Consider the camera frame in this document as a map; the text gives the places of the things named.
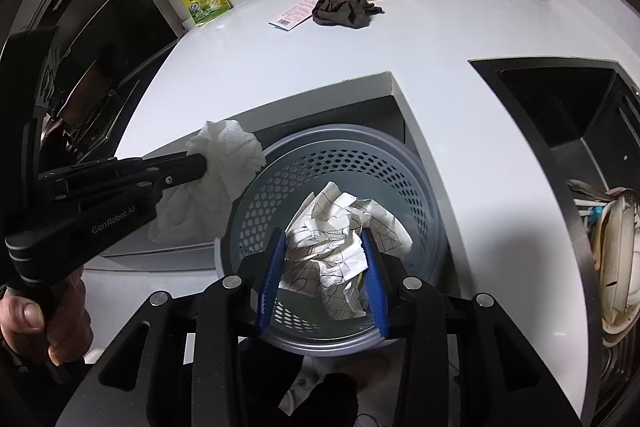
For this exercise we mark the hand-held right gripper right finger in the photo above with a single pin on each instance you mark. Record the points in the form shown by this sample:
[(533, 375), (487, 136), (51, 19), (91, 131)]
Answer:
[(375, 287)]

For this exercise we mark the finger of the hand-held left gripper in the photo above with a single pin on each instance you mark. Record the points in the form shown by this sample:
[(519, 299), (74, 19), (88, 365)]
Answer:
[(180, 169)]

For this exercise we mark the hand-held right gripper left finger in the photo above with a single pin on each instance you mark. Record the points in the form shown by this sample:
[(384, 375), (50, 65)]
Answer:
[(272, 277)]

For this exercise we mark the white tissue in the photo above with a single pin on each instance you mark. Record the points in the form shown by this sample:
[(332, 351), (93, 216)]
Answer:
[(225, 167)]

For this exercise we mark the line-patterned white paper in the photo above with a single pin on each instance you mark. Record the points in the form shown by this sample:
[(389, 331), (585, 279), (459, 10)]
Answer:
[(325, 247)]

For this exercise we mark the grey perforated plastic bin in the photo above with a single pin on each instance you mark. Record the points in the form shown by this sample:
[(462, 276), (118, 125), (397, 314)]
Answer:
[(310, 167)]

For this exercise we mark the person's left hand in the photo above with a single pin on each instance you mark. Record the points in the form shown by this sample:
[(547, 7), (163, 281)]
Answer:
[(25, 314)]

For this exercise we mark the pink flat paper box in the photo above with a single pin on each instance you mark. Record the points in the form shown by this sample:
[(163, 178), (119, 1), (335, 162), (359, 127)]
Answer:
[(305, 4)]

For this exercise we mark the dark grey cloth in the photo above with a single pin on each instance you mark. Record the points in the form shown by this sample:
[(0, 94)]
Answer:
[(345, 12)]

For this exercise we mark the dirty dishes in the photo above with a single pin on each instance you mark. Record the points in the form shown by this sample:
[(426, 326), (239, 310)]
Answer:
[(620, 267)]

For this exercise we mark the dark kitchen sink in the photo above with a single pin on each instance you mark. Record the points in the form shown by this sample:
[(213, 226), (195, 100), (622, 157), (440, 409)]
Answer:
[(560, 107)]

